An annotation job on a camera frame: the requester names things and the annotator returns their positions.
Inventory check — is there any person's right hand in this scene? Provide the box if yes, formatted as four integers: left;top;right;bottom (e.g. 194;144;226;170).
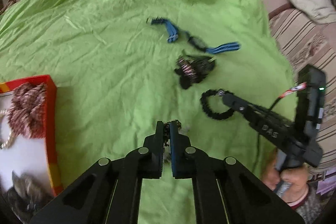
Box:
262;149;311;204

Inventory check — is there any dark beaded hair tie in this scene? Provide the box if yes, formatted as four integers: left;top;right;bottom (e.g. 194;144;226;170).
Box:
162;119;190;165

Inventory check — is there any black ruffled hair tie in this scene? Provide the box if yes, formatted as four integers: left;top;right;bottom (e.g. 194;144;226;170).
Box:
200;88;237;121

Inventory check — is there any green bedsheet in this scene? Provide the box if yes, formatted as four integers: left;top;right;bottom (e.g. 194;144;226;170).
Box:
0;0;298;224

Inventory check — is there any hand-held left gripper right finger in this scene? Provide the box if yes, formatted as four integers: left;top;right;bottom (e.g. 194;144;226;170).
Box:
168;121;306;224

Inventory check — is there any red cardboard box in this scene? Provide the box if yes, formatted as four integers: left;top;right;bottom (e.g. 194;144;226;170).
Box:
0;74;65;197

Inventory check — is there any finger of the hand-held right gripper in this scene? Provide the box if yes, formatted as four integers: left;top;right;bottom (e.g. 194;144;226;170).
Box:
222;93;261;125

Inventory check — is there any patterned braided cable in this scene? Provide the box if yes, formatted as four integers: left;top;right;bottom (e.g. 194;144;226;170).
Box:
267;82;308;112

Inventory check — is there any person's right forearm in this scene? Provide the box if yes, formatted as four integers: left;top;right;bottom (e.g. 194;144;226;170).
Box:
286;182;324;220

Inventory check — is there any red plaid scrunchie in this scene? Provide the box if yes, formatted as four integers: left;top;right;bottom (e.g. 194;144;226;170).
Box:
7;82;48;139

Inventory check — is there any white twisted rope bracelet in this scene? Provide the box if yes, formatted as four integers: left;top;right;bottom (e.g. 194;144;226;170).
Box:
0;109;17;149

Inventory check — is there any cream white cloth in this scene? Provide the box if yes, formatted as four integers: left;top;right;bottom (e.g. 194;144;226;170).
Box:
285;0;336;24

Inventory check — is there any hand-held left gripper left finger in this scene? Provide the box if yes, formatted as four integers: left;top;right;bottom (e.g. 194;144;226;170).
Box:
30;120;164;224

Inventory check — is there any black beaded hair tie bundle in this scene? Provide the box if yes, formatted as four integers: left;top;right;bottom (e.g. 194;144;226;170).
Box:
174;55;217;90

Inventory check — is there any dark sheer dotted scrunchie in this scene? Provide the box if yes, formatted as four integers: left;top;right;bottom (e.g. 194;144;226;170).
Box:
5;172;54;214

